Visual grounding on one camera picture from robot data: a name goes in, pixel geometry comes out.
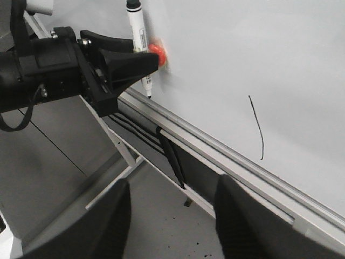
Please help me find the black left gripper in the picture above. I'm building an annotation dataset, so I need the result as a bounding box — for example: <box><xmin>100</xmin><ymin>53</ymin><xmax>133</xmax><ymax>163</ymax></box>
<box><xmin>17</xmin><ymin>26</ymin><xmax>159</xmax><ymax>117</ymax></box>

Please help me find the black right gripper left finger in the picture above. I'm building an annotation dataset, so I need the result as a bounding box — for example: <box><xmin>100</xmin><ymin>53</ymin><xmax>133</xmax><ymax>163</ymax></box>
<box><xmin>22</xmin><ymin>179</ymin><xmax>132</xmax><ymax>258</ymax></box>

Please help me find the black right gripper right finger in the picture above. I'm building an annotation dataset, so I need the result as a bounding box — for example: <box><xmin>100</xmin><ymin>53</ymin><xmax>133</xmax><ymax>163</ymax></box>
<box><xmin>215</xmin><ymin>175</ymin><xmax>344</xmax><ymax>258</ymax></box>

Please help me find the red round magnet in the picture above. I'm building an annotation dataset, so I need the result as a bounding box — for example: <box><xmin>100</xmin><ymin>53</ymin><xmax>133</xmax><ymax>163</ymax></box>
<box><xmin>148</xmin><ymin>44</ymin><xmax>167</xmax><ymax>67</ymax></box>

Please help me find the white black whiteboard marker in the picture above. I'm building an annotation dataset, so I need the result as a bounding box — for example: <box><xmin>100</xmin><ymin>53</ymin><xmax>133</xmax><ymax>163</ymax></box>
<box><xmin>125</xmin><ymin>0</ymin><xmax>154</xmax><ymax>99</ymax></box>

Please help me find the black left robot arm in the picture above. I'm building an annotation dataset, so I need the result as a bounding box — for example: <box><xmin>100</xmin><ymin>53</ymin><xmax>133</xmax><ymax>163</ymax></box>
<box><xmin>1</xmin><ymin>1</ymin><xmax>159</xmax><ymax>117</ymax></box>

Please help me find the white metal whiteboard stand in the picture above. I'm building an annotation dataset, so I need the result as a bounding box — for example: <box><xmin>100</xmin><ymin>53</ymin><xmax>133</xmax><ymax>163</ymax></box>
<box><xmin>23</xmin><ymin>10</ymin><xmax>294</xmax><ymax>224</ymax></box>

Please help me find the black cable bundle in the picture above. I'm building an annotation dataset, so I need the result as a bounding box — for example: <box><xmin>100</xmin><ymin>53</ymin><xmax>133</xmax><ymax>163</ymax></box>
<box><xmin>109</xmin><ymin>113</ymin><xmax>187</xmax><ymax>189</ymax></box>

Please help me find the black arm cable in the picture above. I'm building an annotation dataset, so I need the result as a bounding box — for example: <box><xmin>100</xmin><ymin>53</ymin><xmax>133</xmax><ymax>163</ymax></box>
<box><xmin>0</xmin><ymin>83</ymin><xmax>46</xmax><ymax>132</ymax></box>

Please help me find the white whiteboard with aluminium frame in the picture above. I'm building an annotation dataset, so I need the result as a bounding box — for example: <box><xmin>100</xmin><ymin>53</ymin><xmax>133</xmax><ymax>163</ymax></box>
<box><xmin>34</xmin><ymin>0</ymin><xmax>345</xmax><ymax>233</ymax></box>

